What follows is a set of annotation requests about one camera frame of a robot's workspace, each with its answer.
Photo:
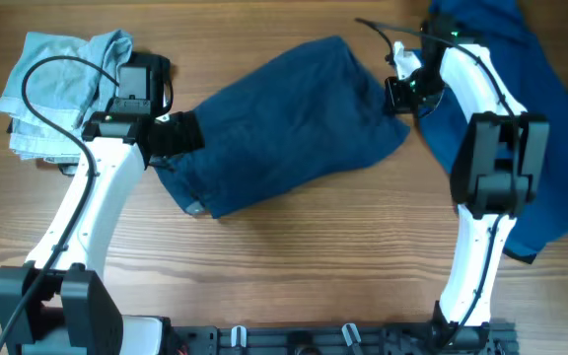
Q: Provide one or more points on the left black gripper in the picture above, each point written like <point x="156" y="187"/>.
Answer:
<point x="183" y="132"/>

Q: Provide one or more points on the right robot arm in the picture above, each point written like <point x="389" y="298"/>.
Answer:
<point x="494" y="175"/>

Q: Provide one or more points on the blue t-shirt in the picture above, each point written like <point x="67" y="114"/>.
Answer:
<point x="520" y="62"/>

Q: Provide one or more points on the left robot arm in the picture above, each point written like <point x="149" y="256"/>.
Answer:
<point x="57" y="302"/>

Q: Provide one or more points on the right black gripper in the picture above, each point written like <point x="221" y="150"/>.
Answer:
<point x="394" y="95"/>

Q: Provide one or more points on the dark navy blue shorts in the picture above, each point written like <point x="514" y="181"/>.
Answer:
<point x="313" y="110"/>

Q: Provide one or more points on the black folded garment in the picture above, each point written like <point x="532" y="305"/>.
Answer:
<point x="144" y="92"/>

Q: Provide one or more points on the light blue folded jeans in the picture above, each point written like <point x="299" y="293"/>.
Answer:
<point x="64" y="91"/>

